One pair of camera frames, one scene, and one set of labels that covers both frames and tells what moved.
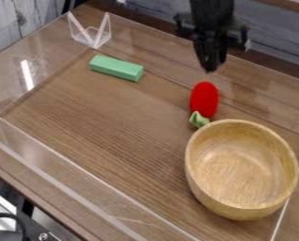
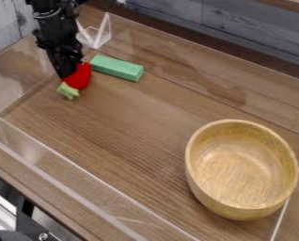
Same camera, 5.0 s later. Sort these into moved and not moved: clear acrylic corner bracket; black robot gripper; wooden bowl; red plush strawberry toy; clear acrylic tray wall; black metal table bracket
Moved: red plush strawberry toy; black robot gripper
Not moved: wooden bowl; clear acrylic tray wall; clear acrylic corner bracket; black metal table bracket
